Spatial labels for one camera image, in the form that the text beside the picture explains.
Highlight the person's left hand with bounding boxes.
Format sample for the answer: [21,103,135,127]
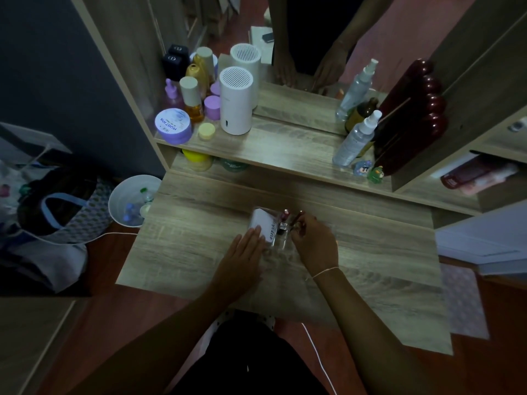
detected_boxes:
[216,225,267,303]

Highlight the person's right hand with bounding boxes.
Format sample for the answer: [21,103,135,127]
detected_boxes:
[290,212,339,277]

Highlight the clear acrylic organizer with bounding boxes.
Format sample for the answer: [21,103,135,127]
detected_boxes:
[250,207,298,259]

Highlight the person's right forearm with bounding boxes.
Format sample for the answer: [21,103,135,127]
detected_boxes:
[312,268,455,395]

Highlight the person's left forearm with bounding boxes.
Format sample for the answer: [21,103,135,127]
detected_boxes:
[68,289,237,395]

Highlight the white box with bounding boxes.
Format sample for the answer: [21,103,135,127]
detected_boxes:
[252,208,277,243]

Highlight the green jar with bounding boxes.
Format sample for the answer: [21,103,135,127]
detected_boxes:
[218,158,250,173]

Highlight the clear spray bottle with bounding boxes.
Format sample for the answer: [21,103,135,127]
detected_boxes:
[332,110,383,168]

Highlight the black shorts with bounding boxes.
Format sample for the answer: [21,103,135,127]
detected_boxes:
[170,310,331,395]

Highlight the dark amber bottle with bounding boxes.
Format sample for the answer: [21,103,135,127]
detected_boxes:
[345,97,380,157]

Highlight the white waste bin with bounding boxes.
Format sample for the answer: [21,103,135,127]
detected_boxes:
[108,174,162,228]

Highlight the purple round jar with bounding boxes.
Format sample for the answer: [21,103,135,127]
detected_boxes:
[154,108,193,145]

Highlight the small purple jar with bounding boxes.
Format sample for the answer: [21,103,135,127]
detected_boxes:
[203,95,222,121]

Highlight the white cylindrical humidifier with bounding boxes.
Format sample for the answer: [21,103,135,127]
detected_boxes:
[219,66,254,136]

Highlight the amber bottle with white cap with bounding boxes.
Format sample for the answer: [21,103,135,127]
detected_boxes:
[179,76,205,123]

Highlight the dark red bubble hairbrush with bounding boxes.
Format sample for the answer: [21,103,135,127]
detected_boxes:
[374,58,449,177]

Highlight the purple dropper bottle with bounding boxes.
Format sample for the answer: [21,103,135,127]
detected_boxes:
[164,78,184,110]

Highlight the golden yellow bottle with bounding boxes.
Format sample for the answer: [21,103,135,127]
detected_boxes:
[185,63,210,99]

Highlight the pink tube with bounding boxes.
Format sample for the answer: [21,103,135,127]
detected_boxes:
[440,159,520,196]

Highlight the white drawer cabinet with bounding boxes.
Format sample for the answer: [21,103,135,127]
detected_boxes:
[435,199,527,281]

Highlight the black box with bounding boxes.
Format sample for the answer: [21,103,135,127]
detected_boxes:
[162,54,188,82]

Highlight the patterned tote bag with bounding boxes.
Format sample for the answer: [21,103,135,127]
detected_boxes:
[0,158,114,294]

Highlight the mirror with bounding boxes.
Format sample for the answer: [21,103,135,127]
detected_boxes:
[146,0,480,135]

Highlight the white cable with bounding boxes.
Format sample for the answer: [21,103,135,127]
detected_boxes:
[300,322,338,395]
[84,230,141,244]

